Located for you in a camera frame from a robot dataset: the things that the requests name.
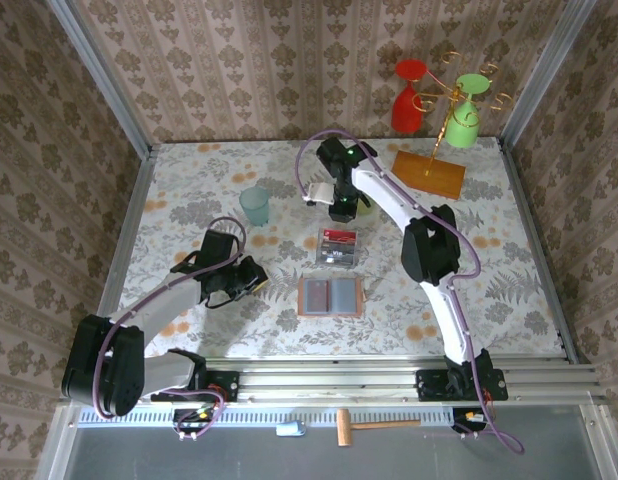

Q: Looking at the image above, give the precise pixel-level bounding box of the wooden tray with cards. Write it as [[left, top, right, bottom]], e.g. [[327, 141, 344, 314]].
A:
[[296, 277, 364, 317]]

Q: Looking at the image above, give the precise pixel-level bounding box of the clear plastic tray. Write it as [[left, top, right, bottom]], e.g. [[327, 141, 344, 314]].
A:
[[315, 227, 362, 267]]

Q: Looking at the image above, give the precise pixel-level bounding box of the teal translucent plastic cup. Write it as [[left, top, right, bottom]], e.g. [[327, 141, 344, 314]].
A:
[[238, 186, 271, 228]]

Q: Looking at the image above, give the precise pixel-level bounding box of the gold rack on wooden base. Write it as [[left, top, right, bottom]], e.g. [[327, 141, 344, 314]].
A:
[[391, 49, 515, 201]]

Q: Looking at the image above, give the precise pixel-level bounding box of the red plastic wine glass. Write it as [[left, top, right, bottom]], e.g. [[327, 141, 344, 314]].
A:
[[391, 59, 430, 134]]

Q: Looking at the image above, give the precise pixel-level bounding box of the floral print tablecloth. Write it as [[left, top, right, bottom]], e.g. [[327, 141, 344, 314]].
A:
[[104, 138, 565, 359]]

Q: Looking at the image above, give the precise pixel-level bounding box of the green plastic wine glass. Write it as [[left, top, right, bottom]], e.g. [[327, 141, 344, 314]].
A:
[[443, 73, 491, 149]]

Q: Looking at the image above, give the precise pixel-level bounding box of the small wooden mallet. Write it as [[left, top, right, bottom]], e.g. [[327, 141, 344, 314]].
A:
[[336, 408, 421, 448]]

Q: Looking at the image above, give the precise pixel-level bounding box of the grey metal shelf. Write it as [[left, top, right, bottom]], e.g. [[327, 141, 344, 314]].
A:
[[36, 402, 618, 480]]

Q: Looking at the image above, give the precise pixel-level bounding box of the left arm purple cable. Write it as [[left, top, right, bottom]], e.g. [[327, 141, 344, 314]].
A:
[[91, 216, 248, 441]]

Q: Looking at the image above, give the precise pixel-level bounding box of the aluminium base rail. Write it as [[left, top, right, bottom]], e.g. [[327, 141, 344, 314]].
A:
[[58, 357, 608, 404]]

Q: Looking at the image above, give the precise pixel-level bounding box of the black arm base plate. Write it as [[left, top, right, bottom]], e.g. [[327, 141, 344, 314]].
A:
[[416, 368, 509, 403], [151, 370, 240, 403]]

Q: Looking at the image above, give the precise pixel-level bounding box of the aluminium side rail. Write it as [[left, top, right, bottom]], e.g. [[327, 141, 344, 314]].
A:
[[496, 137, 590, 366], [81, 147, 158, 369]]

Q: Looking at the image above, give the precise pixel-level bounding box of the white slotted cable duct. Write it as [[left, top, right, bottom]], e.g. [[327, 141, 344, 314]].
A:
[[77, 405, 458, 430]]

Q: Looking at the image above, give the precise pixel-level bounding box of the black connector box with wires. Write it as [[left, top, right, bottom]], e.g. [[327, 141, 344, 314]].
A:
[[172, 407, 213, 436], [451, 407, 490, 435]]

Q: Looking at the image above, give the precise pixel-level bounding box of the aluminium corner post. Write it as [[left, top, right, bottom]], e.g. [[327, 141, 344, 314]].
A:
[[46, 0, 155, 159], [498, 0, 598, 151]]

